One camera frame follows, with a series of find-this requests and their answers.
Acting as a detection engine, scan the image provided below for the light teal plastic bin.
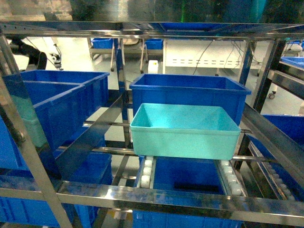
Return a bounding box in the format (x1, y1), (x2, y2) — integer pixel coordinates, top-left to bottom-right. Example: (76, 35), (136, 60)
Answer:
(130, 103), (240, 160)

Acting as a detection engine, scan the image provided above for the blue bin lower shelf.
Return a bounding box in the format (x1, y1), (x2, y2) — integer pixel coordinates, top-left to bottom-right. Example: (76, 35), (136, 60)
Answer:
(133, 157), (243, 228)

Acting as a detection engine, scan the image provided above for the blue bin right edge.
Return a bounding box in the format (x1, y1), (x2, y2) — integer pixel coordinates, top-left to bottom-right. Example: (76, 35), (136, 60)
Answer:
(249, 114), (304, 201)

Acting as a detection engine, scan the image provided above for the blue bin left front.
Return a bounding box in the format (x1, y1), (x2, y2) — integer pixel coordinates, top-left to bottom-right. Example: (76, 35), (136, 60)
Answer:
(0, 80), (86, 171)

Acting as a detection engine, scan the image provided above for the stainless steel roller shelf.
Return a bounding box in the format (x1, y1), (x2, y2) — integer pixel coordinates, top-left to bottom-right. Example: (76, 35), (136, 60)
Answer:
(0, 21), (304, 228)

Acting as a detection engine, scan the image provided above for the large blue plastic bin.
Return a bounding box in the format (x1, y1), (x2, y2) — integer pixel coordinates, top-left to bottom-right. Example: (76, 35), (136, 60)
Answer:
(129, 74), (251, 124)

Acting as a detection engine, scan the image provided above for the blue bin left rear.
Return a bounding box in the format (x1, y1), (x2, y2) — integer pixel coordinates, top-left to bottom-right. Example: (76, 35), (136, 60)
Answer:
(21, 70), (109, 118)

